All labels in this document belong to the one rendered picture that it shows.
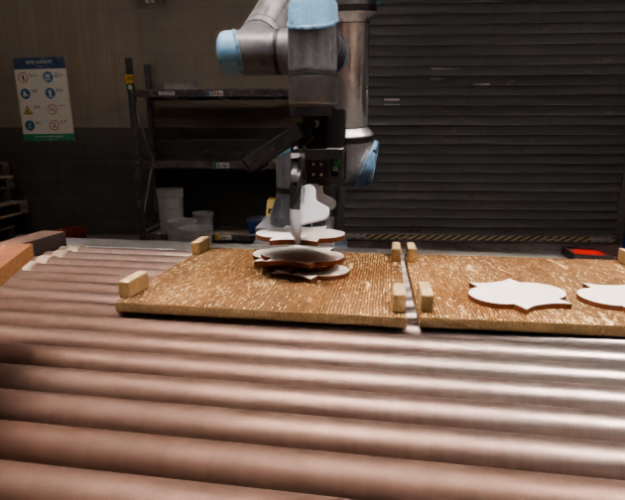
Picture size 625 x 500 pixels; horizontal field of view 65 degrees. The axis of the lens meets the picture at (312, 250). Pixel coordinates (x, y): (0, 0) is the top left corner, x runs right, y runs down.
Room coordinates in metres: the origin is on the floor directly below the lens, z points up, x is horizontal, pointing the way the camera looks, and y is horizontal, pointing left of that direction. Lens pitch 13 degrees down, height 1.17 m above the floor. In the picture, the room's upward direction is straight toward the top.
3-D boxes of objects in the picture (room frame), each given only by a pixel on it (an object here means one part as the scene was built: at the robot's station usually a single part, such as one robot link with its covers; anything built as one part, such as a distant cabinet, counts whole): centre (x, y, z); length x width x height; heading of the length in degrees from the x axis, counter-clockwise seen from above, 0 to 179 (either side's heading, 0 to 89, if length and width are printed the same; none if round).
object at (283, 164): (1.30, 0.03, 1.10); 0.13 x 0.12 x 0.14; 79
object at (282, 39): (0.89, 0.00, 1.31); 0.11 x 0.11 x 0.08; 79
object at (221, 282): (0.80, 0.05, 0.93); 0.41 x 0.35 x 0.02; 81
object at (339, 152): (0.78, -0.01, 1.15); 0.09 x 0.08 x 0.12; 81
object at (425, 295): (0.64, -0.16, 0.95); 0.06 x 0.02 x 0.03; 173
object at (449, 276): (0.75, -0.37, 0.93); 0.41 x 0.35 x 0.02; 83
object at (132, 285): (0.70, 0.27, 0.95); 0.06 x 0.02 x 0.03; 171
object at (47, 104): (5.70, 3.02, 1.55); 0.61 x 0.02 x 0.91; 86
